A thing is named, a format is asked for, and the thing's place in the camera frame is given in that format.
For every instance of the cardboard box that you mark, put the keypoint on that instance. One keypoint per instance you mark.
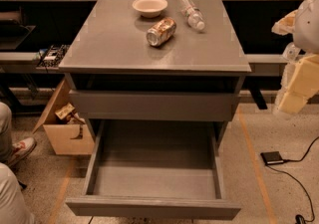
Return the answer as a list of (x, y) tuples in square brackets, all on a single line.
[(66, 137)]

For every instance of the black white patterned notebook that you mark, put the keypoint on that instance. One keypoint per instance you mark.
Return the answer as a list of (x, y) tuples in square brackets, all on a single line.
[(52, 56)]

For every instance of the person's grey trouser leg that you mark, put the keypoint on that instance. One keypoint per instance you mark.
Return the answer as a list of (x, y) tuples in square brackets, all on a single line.
[(13, 209)]

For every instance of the snack bag in box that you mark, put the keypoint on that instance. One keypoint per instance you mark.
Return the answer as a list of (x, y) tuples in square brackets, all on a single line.
[(68, 114)]

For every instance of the white red sneaker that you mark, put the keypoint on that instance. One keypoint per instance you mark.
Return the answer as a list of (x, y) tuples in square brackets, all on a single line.
[(20, 150)]

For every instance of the closed grey top drawer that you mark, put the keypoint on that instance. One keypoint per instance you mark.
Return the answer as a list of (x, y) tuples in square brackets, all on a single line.
[(155, 106)]

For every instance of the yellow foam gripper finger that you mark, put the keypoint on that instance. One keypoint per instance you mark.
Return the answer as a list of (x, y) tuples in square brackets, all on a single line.
[(285, 25), (300, 82)]

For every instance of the open grey middle drawer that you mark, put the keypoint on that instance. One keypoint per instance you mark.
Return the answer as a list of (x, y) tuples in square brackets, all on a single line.
[(155, 169)]

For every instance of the clear plastic water bottle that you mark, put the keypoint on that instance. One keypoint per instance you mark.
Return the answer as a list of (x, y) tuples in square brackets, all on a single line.
[(192, 15)]

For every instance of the black foot pedal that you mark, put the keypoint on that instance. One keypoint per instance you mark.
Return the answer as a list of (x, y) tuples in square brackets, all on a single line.
[(271, 158)]

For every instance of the grey drawer cabinet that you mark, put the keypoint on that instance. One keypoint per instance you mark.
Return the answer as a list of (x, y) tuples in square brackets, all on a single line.
[(111, 54)]

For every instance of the hand sanitizer bottle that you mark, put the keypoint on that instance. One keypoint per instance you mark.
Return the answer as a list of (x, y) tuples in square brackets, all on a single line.
[(291, 52)]

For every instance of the crushed soda can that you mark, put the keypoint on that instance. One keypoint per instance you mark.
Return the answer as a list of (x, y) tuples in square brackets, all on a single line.
[(161, 31)]

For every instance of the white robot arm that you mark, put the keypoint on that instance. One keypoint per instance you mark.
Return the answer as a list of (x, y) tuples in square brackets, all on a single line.
[(306, 34)]

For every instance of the white paper bowl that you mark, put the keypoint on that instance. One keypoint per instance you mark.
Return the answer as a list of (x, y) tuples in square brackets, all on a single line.
[(149, 8)]

